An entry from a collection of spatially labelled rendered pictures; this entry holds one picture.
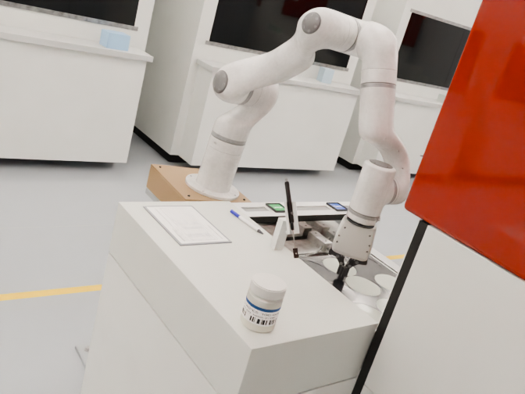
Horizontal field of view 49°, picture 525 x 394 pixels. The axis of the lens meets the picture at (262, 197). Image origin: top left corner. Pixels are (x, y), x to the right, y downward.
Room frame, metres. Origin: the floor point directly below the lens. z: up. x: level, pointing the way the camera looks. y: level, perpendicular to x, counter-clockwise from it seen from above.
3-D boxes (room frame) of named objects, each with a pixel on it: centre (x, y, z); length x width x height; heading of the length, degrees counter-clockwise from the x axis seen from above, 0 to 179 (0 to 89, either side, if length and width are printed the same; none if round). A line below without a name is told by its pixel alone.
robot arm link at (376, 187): (1.45, -0.27, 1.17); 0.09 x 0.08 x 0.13; 127
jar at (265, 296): (1.00, -0.06, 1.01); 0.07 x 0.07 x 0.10
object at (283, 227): (1.36, -0.08, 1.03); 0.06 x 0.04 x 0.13; 41
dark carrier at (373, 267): (1.44, -0.34, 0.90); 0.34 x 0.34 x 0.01; 41
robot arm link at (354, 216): (1.45, -0.27, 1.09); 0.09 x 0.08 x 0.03; 83
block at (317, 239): (1.68, -0.21, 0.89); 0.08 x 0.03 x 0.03; 41
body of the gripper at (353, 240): (1.45, -0.27, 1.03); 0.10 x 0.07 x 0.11; 83
